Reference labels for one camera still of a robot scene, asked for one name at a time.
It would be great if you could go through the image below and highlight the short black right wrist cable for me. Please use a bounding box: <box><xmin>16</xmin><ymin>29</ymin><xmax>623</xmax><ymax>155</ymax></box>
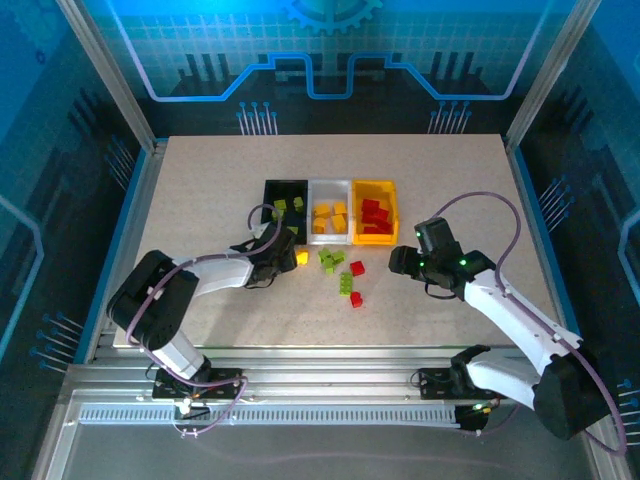
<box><xmin>424</xmin><ymin>282</ymin><xmax>459</xmax><ymax>302</ymax></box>

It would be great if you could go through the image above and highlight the aluminium mounting rail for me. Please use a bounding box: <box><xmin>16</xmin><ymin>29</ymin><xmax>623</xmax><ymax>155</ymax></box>
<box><xmin>58</xmin><ymin>347</ymin><xmax>604</xmax><ymax>401</ymax></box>

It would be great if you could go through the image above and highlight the black plastic storage bin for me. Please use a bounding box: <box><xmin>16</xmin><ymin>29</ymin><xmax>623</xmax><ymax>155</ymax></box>
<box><xmin>262</xmin><ymin>178</ymin><xmax>310</xmax><ymax>246</ymax></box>

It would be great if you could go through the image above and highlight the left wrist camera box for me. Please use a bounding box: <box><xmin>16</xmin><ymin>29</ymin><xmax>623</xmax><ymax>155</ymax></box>
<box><xmin>257</xmin><ymin>222</ymin><xmax>300</xmax><ymax>259</ymax></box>

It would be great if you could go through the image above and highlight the slotted grey cable duct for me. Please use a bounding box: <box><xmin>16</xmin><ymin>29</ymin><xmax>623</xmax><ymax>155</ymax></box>
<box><xmin>79</xmin><ymin>407</ymin><xmax>459</xmax><ymax>426</ymax></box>

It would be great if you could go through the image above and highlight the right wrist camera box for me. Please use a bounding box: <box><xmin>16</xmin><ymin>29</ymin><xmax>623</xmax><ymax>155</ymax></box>
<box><xmin>413</xmin><ymin>217</ymin><xmax>462</xmax><ymax>257</ymax></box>

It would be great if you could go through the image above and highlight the white plastic storage bin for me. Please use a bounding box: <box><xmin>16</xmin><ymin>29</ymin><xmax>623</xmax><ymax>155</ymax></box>
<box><xmin>307</xmin><ymin>177</ymin><xmax>355</xmax><ymax>246</ymax></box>

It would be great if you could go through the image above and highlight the blue table edge strip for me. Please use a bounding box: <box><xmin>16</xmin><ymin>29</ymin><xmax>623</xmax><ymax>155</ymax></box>
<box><xmin>73</xmin><ymin>147</ymin><xmax>151</xmax><ymax>364</ymax></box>
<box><xmin>508</xmin><ymin>143</ymin><xmax>592</xmax><ymax>365</ymax></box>

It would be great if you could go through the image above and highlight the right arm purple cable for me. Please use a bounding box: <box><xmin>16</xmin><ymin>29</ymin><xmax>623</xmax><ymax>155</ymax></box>
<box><xmin>434</xmin><ymin>192</ymin><xmax>629</xmax><ymax>457</ymax></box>

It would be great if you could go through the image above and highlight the aluminium frame post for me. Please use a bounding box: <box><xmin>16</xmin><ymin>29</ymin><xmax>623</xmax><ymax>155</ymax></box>
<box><xmin>504</xmin><ymin>0</ymin><xmax>601</xmax><ymax>151</ymax></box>
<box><xmin>55</xmin><ymin>0</ymin><xmax>161</xmax><ymax>154</ymax></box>

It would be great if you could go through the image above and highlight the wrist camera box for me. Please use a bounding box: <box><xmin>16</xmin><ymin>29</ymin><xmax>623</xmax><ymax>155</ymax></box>
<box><xmin>413</xmin><ymin>217</ymin><xmax>462</xmax><ymax>257</ymax></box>
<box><xmin>257</xmin><ymin>222</ymin><xmax>300</xmax><ymax>259</ymax></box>

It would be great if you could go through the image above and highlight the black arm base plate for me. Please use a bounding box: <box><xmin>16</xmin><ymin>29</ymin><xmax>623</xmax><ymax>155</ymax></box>
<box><xmin>417</xmin><ymin>367</ymin><xmax>510</xmax><ymax>401</ymax></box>
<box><xmin>152</xmin><ymin>367</ymin><xmax>245</xmax><ymax>401</ymax></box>

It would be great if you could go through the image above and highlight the grey metal panel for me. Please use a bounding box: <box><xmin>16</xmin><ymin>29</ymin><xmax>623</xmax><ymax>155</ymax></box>
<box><xmin>29</xmin><ymin>389</ymin><xmax>634</xmax><ymax>480</ymax></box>

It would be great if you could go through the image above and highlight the yellow plastic storage bin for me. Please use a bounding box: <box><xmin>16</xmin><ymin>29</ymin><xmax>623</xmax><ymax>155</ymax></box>
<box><xmin>351</xmin><ymin>178</ymin><xmax>400</xmax><ymax>246</ymax></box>

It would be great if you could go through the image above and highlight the black electronics box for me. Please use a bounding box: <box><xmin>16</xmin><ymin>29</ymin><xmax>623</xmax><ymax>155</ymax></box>
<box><xmin>453</xmin><ymin>403</ymin><xmax>492</xmax><ymax>435</ymax></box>

